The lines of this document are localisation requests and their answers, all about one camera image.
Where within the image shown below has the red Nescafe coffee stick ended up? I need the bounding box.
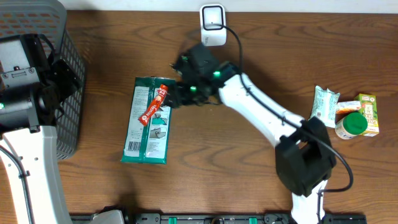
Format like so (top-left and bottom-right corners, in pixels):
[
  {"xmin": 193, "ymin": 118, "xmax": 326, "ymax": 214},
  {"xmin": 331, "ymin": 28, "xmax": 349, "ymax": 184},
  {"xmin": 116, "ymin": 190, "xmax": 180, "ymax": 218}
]
[{"xmin": 138, "ymin": 84, "xmax": 169, "ymax": 126}]

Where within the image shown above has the green white package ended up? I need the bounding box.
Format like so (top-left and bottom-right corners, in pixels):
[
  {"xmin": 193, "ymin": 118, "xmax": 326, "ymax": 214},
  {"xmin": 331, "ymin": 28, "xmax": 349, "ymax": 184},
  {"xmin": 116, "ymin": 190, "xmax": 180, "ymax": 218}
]
[{"xmin": 121, "ymin": 77, "xmax": 175, "ymax": 164}]

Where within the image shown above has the light blue wipes pack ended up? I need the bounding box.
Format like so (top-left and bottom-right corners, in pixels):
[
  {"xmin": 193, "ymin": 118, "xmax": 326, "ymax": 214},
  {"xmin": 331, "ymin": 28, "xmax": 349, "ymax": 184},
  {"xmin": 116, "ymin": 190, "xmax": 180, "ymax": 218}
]
[{"xmin": 310, "ymin": 86, "xmax": 340, "ymax": 128}]

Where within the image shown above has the orange snack packet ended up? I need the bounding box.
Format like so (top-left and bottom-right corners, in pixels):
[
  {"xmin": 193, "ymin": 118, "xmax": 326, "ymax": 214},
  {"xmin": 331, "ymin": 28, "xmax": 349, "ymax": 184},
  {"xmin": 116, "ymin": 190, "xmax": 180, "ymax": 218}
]
[{"xmin": 336, "ymin": 101, "xmax": 361, "ymax": 114}]

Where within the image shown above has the green lid jar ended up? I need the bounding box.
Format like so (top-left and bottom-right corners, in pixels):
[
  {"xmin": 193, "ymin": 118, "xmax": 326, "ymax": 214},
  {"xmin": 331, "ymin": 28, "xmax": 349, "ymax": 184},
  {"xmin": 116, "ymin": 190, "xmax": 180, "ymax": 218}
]
[{"xmin": 335, "ymin": 112, "xmax": 368, "ymax": 139}]

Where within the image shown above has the green tea carton box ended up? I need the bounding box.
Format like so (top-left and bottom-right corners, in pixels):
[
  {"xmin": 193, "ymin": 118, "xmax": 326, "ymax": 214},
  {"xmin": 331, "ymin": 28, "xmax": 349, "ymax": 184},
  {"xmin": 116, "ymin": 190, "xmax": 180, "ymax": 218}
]
[{"xmin": 355, "ymin": 93, "xmax": 379, "ymax": 137}]

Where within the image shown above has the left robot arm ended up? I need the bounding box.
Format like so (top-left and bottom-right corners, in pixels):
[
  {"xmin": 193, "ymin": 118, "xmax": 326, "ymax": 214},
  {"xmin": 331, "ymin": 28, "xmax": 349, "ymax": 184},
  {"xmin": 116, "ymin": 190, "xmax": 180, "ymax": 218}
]
[{"xmin": 1, "ymin": 34, "xmax": 83, "ymax": 223}]

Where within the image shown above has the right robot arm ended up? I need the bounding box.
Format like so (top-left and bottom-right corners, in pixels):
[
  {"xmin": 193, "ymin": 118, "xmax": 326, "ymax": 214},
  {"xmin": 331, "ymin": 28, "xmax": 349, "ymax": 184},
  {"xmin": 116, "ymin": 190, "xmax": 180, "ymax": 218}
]
[{"xmin": 165, "ymin": 60, "xmax": 336, "ymax": 223}]

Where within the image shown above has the grey plastic mesh basket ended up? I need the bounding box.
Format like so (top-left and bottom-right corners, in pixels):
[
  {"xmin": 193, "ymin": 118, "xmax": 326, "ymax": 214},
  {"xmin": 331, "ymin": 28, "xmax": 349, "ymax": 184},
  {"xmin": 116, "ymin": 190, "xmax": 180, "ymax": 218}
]
[{"xmin": 1, "ymin": 0, "xmax": 86, "ymax": 160}]

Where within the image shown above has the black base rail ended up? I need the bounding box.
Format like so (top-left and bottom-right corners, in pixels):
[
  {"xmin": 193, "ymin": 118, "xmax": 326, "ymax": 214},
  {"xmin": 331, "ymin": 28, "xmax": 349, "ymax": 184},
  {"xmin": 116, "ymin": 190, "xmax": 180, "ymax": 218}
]
[{"xmin": 70, "ymin": 212, "xmax": 366, "ymax": 224}]

